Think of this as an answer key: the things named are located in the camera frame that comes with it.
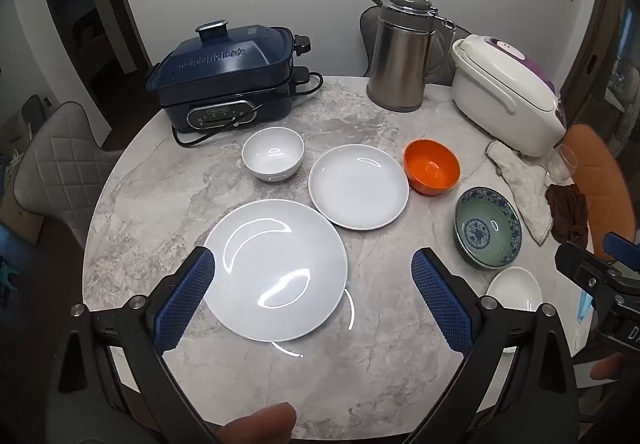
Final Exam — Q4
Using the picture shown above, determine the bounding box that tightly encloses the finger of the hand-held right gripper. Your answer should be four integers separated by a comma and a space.
555, 242, 640, 297
602, 232, 640, 266

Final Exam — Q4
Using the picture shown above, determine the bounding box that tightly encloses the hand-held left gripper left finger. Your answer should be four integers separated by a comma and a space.
45, 246, 216, 444

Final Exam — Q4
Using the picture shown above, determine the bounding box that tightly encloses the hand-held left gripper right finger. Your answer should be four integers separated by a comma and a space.
405, 246, 583, 444

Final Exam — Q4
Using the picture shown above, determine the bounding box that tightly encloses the small white dish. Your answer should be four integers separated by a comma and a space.
486, 267, 543, 314

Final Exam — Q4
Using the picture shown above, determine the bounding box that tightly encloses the blue patterned bowl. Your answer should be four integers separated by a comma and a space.
453, 187, 523, 270

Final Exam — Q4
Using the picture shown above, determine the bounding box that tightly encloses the large white plate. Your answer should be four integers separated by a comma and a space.
202, 199, 349, 342

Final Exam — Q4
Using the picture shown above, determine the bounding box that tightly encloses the orange bowl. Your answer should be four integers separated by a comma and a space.
403, 139, 461, 196

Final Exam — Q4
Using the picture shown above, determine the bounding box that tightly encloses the medium white plate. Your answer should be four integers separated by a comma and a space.
308, 144, 410, 231

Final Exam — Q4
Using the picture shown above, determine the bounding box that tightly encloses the white bowl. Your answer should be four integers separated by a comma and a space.
242, 127, 305, 183

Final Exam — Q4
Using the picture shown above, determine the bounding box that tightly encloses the person's right hand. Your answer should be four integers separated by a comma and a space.
590, 354, 626, 381

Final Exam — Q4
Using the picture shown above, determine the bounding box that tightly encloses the person's left hand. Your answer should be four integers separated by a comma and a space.
216, 402, 297, 444

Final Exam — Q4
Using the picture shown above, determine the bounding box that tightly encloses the brown cloth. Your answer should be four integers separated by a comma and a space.
545, 183, 590, 245

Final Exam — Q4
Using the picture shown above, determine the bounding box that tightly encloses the orange chair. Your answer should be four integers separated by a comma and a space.
565, 123, 637, 255

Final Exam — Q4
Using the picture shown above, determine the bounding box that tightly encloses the white cloth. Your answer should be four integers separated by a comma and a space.
484, 140, 553, 245

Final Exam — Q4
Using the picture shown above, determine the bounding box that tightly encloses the clear drinking glass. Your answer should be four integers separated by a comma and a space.
546, 143, 580, 185

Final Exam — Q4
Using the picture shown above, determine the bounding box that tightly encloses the cardboard box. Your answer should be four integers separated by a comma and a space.
0, 194, 46, 245

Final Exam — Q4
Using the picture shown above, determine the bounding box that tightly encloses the grey quilted chair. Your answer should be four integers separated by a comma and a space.
12, 101, 126, 245

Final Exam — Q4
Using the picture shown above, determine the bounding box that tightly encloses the white rice cooker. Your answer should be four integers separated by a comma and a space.
451, 35, 568, 159

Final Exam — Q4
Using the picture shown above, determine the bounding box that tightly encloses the navy electric cooker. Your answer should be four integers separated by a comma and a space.
145, 19, 312, 134

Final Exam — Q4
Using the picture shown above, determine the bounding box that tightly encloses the stainless steel thermos jug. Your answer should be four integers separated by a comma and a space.
366, 0, 457, 113

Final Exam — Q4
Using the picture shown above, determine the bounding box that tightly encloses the grey padded chair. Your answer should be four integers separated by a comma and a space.
359, 6, 473, 87

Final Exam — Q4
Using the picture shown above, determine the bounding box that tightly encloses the black power cable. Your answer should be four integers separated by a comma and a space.
172, 71, 325, 148

